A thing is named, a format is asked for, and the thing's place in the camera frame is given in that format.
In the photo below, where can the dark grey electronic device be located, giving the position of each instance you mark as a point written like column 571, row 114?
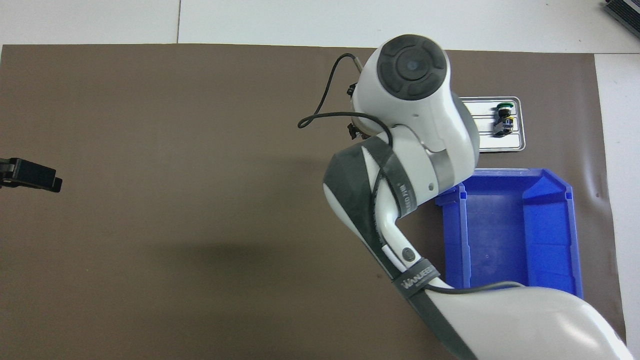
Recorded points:
column 625, row 15

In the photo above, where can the brown table mat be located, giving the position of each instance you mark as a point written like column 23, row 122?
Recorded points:
column 150, row 225

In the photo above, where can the blue plastic storage bin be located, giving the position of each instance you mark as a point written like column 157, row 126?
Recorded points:
column 505, row 235

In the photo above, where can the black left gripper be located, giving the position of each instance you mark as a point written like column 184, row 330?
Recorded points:
column 5, row 172

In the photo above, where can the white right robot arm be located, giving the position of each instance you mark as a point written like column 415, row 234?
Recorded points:
column 425, row 140

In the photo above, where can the green button with yellow-blue block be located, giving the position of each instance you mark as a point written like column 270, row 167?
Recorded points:
column 503, row 122

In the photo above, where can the grey metal tray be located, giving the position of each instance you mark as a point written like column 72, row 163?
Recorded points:
column 520, row 142

